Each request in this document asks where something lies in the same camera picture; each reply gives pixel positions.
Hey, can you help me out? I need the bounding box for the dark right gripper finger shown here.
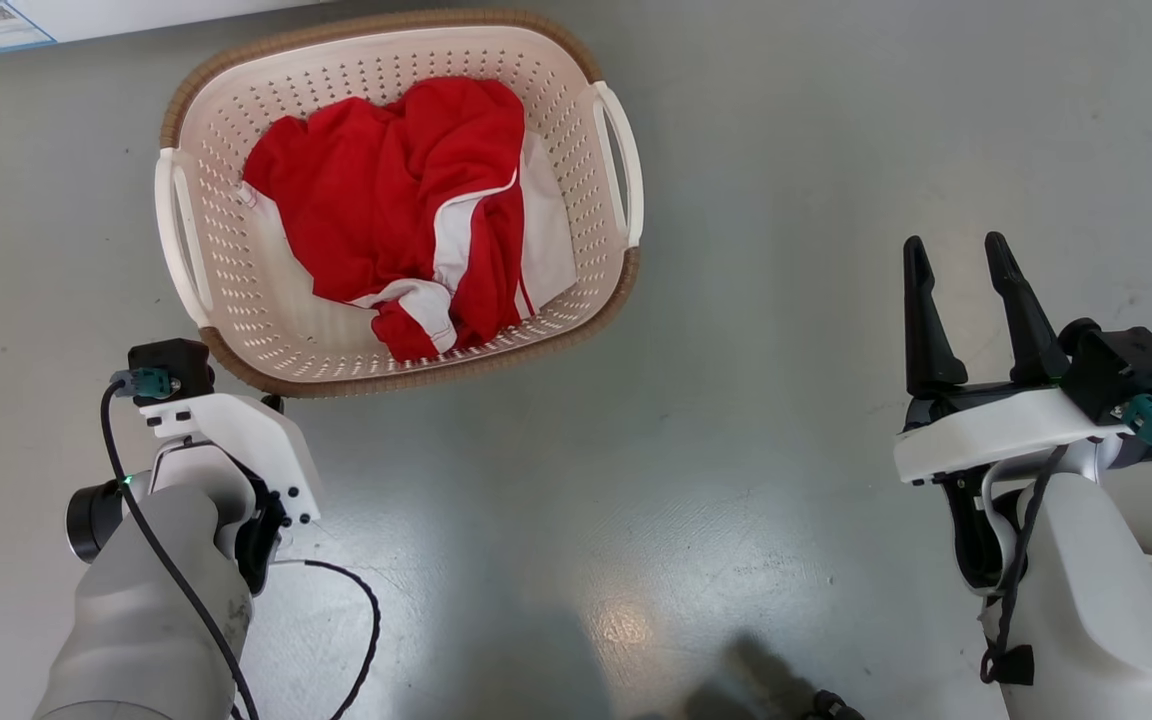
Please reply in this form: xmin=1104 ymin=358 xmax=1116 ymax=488
xmin=903 ymin=236 xmax=968 ymax=398
xmin=984 ymin=232 xmax=1072 ymax=387

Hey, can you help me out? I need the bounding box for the white front-load washing machine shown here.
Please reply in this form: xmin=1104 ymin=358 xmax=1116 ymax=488
xmin=0 ymin=0 xmax=337 ymax=61

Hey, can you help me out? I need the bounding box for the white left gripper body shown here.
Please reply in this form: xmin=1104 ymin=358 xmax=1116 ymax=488
xmin=151 ymin=393 xmax=322 ymax=596

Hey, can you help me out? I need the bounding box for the white perforated laundry basket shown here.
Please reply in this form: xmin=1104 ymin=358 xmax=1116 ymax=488
xmin=154 ymin=10 xmax=645 ymax=399

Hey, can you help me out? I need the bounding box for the red and white garment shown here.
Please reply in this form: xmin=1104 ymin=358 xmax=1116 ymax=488
xmin=239 ymin=77 xmax=577 ymax=363

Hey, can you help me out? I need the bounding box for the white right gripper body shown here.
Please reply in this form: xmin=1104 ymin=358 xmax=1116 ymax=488
xmin=894 ymin=384 xmax=1133 ymax=593

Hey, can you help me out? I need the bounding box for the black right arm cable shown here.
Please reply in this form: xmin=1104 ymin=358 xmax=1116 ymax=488
xmin=980 ymin=445 xmax=1069 ymax=687

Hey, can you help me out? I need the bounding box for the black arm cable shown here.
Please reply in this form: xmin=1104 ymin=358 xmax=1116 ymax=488
xmin=271 ymin=558 xmax=383 ymax=720
xmin=980 ymin=445 xmax=1069 ymax=687

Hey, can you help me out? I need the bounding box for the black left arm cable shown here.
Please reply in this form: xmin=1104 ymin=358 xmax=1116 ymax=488
xmin=271 ymin=558 xmax=383 ymax=720

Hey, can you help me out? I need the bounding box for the black left camera cable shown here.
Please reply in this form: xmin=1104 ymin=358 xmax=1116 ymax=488
xmin=100 ymin=380 xmax=262 ymax=720

